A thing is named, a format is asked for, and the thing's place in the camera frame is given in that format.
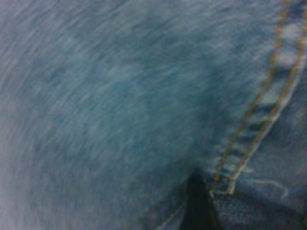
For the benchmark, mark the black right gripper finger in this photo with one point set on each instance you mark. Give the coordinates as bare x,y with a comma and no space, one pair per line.
199,208

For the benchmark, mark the blue denim kids jeans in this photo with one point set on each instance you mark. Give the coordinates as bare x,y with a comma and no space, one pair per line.
120,95

